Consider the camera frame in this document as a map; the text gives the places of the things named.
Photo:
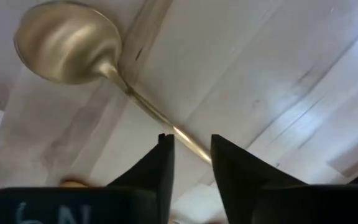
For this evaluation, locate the wooden spoon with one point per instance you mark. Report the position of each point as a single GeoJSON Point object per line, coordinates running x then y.
{"type": "Point", "coordinates": [67, 43]}

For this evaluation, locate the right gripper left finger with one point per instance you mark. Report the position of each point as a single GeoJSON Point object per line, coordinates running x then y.
{"type": "Point", "coordinates": [154, 202]}

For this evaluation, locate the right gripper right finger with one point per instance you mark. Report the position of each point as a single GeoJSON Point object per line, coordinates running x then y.
{"type": "Point", "coordinates": [275, 205]}

